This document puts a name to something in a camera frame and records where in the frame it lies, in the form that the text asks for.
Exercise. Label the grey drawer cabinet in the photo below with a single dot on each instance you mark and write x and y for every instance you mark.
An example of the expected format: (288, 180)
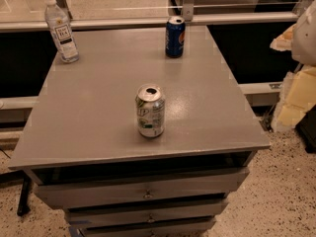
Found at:
(131, 143)

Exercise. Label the green 7up can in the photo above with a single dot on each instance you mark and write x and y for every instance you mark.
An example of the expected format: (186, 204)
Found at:
(150, 110)

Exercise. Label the blue pepsi can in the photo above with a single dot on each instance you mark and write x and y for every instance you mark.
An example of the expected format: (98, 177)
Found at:
(175, 36)

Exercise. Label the black floor stand leg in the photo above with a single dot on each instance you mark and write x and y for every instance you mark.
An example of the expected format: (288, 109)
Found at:
(23, 207)

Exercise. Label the middle grey drawer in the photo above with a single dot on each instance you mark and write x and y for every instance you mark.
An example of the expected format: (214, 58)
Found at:
(147, 213)

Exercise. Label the grey drawer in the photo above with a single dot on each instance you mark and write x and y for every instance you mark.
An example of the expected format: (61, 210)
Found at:
(147, 213)
(152, 230)
(181, 185)

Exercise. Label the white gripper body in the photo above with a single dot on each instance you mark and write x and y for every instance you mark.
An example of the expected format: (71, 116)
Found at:
(305, 39)

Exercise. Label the bottom grey drawer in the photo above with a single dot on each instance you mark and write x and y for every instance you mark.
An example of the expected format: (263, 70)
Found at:
(152, 230)

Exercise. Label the clear plastic water bottle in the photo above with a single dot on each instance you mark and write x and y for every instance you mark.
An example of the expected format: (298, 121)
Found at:
(60, 29)

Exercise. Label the top grey drawer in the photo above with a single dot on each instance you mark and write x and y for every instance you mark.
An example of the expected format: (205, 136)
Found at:
(181, 185)

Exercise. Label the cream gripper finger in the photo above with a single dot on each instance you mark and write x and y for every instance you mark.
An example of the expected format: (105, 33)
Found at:
(296, 98)
(283, 41)

